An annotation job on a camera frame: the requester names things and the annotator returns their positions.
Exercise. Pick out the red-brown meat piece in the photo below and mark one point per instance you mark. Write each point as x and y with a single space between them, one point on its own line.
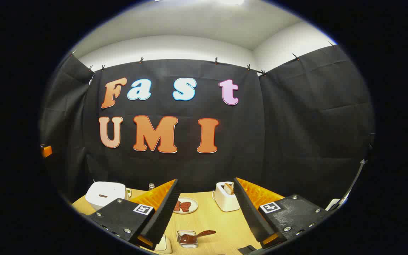
177 206
186 206

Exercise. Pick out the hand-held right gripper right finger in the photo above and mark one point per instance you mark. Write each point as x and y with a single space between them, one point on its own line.
250 212

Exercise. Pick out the black backdrop cloth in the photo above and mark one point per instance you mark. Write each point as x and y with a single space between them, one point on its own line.
260 141

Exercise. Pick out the brown wooden spoon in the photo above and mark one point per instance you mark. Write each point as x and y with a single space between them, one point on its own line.
204 233

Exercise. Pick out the cream rectangular dish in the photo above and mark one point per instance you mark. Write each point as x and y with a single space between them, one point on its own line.
163 245

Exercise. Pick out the white oval plate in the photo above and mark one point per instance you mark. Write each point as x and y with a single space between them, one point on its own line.
194 203

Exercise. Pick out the white toaster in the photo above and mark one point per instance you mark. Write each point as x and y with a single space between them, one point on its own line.
223 200

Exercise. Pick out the clear plastic water bottle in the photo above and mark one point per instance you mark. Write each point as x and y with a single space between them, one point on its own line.
151 186

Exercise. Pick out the toasted bread slice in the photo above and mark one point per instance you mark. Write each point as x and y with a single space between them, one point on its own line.
228 188

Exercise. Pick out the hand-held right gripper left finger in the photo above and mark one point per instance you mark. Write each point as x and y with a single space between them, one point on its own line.
165 212

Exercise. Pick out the white rice cooker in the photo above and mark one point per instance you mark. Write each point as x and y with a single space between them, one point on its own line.
105 193

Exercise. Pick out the small green-rimmed bowl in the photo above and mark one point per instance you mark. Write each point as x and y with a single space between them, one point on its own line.
129 193

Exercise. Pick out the orange block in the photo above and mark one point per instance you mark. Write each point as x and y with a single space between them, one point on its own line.
46 151

